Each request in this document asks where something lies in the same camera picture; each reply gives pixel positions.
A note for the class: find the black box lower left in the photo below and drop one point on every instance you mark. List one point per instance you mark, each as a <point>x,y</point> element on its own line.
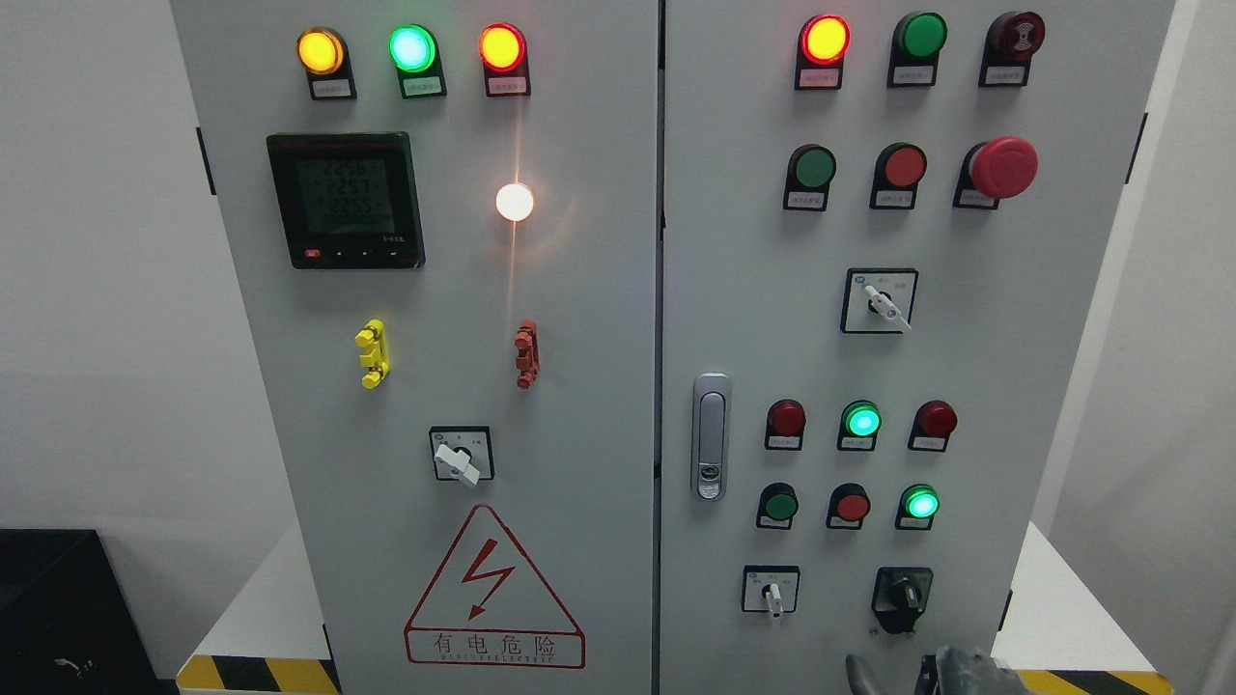
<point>65,626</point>

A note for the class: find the yellow indicator lamp top left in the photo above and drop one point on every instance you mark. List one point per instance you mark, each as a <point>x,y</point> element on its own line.
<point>327,63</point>

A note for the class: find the green push button lower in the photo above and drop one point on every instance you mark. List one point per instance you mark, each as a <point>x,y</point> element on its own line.
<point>778,504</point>

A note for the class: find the green indicator lamp top left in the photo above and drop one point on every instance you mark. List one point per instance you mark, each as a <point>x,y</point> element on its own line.
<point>414,52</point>

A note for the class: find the green illuminated button lower right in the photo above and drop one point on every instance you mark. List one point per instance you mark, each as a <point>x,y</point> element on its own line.
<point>918,506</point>

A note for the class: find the red push button upper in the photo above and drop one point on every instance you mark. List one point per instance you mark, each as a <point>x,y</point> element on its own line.
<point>896,176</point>

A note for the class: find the white platform with hazard stripes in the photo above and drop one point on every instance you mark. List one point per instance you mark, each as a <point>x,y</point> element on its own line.
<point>271,639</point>

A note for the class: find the red lit indicator lamp left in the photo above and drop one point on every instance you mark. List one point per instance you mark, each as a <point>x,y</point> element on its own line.
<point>504,55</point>

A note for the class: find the white handle selector switch upper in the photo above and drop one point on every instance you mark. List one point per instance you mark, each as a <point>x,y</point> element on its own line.
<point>878,300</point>

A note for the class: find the left grey cabinet door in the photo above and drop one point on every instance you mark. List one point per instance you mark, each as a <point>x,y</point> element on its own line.
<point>573,455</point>

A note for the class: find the green push button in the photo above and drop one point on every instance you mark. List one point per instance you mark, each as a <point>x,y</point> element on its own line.
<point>809,173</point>
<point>778,504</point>

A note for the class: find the black digital power meter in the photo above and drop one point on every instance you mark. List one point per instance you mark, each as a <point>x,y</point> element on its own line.
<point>347,200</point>

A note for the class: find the white handle selector switch lower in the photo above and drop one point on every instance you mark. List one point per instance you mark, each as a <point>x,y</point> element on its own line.
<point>770,591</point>

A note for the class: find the red push button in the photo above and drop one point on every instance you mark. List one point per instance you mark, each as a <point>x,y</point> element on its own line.
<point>896,176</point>
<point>849,504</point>

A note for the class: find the right grey cabinet door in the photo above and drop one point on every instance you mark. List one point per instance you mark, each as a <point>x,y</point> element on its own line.
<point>754,291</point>

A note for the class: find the black knob selector switch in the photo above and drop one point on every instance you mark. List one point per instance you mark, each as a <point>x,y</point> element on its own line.
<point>900,597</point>

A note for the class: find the dark red indicator lamp left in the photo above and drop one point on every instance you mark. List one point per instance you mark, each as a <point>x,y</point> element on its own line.
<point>786,423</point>

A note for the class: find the red electric hazard warning sticker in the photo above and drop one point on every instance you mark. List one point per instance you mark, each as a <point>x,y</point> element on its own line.
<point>489,605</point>

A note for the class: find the green lit indicator lamp middle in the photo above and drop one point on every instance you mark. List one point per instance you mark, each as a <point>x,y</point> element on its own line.
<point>859,426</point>

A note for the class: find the red lit indicator lamp right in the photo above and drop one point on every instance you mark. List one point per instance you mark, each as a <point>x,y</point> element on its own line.
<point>822,46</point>

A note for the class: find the dark green indicator lamp top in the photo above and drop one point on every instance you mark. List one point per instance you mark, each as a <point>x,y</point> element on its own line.
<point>915,49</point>

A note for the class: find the red push button lower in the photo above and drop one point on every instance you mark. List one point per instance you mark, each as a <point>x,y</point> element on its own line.
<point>849,504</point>

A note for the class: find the yellow terminal block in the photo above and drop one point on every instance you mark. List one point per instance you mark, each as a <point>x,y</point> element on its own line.
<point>371,340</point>

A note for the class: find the green push button upper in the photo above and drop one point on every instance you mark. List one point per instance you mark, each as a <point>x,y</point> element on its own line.
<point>809,173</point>

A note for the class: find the dark red buzzer lamp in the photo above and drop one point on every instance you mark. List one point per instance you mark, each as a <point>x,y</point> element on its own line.
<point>1009,47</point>

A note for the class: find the red lit indicator lamp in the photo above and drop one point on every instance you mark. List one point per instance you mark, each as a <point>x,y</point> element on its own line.
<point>822,46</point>
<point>504,55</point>

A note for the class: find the red terminal block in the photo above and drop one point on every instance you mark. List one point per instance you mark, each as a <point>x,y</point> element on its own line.
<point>528,355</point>

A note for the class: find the silver door latch handle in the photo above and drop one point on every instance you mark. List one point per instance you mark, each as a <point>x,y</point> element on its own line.
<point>710,422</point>

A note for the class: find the white lit round lamp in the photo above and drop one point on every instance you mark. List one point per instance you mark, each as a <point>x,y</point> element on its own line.
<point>514,201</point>

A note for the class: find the white handle selector switch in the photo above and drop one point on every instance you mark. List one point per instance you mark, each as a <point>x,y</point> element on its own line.
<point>770,591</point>
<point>462,454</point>
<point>878,300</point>

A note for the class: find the grey cabinet door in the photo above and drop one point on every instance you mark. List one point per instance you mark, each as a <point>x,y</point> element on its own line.
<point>754,291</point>
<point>573,455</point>

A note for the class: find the white handle selector switch left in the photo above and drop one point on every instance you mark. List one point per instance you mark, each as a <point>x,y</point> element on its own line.
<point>462,454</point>

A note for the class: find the red emergency stop mushroom button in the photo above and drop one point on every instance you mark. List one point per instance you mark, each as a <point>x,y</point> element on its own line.
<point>994,171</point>

